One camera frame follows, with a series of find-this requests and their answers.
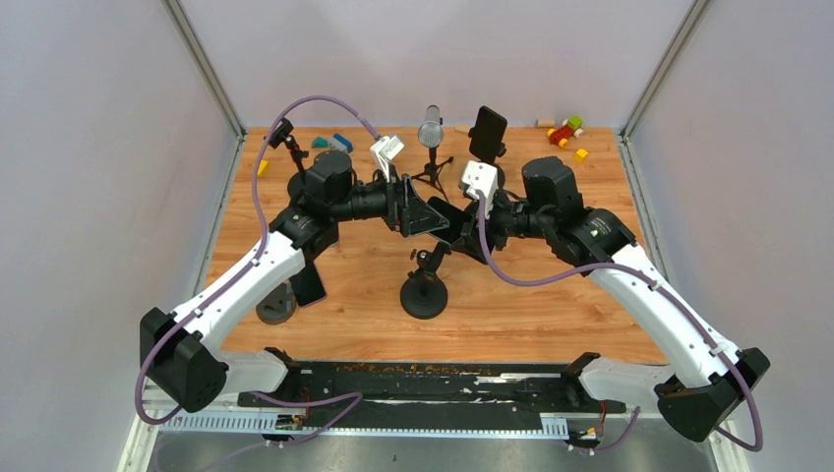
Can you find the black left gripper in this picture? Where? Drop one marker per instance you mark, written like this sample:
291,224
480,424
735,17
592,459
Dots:
406,211

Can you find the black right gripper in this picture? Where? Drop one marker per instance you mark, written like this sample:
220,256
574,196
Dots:
470,241

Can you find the black phone stand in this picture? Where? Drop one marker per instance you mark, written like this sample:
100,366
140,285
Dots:
290,156
492,160
423,295

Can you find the black teal-edged smartphone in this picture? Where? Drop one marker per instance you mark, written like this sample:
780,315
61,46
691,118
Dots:
449,218

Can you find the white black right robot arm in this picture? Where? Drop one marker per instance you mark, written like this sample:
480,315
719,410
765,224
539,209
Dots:
706,376

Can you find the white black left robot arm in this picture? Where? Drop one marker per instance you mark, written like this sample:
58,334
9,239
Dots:
180,350

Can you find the grey round stand base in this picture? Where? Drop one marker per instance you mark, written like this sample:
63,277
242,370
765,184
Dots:
278,306

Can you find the blue grey toy bricks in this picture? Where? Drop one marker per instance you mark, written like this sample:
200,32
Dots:
339,142

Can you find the yellow toy cube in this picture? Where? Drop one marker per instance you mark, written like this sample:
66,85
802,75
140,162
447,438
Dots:
581,155

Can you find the red toy brick car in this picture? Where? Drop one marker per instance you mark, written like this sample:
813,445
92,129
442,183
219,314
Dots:
571,128

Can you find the yellow toy brick left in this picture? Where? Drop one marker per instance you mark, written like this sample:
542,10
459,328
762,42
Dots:
262,168

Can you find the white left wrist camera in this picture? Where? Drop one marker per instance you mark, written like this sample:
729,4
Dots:
383,151

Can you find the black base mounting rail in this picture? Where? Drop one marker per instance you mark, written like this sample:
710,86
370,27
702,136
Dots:
438,396

